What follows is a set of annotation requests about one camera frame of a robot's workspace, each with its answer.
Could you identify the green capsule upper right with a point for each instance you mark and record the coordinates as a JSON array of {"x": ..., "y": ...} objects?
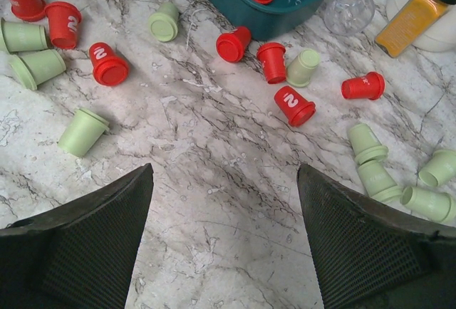
[{"x": 440, "y": 169}]

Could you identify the green capsule right low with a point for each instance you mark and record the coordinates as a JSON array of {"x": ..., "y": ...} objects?
[{"x": 378, "y": 183}]

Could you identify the red capsule two lower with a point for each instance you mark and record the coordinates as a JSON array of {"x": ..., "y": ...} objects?
[{"x": 109, "y": 69}]

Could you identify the green capsule right cluster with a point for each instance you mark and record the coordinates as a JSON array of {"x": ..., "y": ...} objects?
[{"x": 437, "y": 207}]

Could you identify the green capsule centre top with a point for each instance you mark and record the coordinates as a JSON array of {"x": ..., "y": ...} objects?
[{"x": 302, "y": 68}]

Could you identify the green capsule bottom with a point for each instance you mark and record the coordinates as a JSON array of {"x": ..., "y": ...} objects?
[{"x": 83, "y": 132}]

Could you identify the green capsule mid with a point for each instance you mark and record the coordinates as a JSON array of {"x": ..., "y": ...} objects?
[
  {"x": 163, "y": 23},
  {"x": 33, "y": 69}
]

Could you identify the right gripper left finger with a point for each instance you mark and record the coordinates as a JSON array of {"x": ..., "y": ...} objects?
[{"x": 80, "y": 254}]

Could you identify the red capsule number two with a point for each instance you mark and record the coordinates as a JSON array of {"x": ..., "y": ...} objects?
[{"x": 296, "y": 108}]

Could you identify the green capsule right left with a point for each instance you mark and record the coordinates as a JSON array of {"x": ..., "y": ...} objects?
[{"x": 366, "y": 146}]

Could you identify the orange spice jar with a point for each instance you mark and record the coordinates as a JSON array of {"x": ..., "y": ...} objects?
[{"x": 411, "y": 21}]

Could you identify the green capsule lower mid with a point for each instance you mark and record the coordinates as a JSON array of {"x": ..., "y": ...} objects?
[{"x": 33, "y": 69}]

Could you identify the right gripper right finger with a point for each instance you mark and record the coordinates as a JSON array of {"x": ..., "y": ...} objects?
[{"x": 369, "y": 255}]

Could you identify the green capsule lower left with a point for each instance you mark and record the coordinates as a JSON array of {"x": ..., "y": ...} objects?
[{"x": 20, "y": 37}]

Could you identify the clear glass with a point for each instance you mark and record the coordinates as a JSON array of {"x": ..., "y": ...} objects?
[{"x": 348, "y": 17}]

